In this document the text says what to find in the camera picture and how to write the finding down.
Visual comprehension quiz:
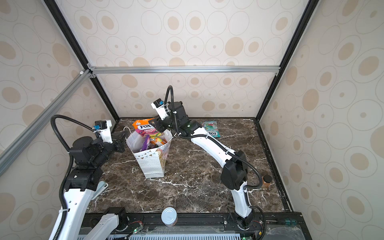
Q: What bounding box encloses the orange red Fox's packet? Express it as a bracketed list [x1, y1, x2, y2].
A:
[133, 119, 166, 146]

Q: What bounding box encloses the purple candy packet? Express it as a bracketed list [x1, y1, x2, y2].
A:
[141, 135, 151, 152]

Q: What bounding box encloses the white paper bag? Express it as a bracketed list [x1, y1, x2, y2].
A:
[126, 130, 173, 179]

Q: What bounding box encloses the teal Fox's candy packet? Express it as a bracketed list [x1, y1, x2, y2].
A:
[202, 121, 221, 138]

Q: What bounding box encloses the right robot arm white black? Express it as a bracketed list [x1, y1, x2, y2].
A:
[150, 86, 263, 230]

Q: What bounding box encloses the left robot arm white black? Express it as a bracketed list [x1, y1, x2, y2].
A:
[50, 115, 130, 240]

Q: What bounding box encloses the light green plastic piece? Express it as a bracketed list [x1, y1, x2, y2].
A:
[92, 181, 109, 200]

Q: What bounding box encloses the white round cap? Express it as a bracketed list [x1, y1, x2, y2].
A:
[161, 207, 178, 227]

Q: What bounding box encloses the brown round object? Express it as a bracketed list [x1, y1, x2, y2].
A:
[262, 175, 273, 189]

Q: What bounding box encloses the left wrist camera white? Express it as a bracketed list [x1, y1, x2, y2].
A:
[94, 120, 113, 144]

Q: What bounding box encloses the horizontal aluminium rail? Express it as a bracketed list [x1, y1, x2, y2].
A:
[91, 66, 280, 74]

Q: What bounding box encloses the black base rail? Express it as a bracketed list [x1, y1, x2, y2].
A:
[74, 211, 313, 240]

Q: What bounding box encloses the left diagonal aluminium rail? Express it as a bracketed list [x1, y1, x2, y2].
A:
[1, 70, 91, 175]

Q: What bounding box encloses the left black frame post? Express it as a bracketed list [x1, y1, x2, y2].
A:
[43, 0, 120, 122]

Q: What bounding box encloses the black frame post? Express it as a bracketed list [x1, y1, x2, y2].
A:
[43, 0, 120, 122]
[256, 0, 320, 122]

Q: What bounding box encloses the right black frame post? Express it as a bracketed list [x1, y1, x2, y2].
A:
[256, 0, 320, 122]

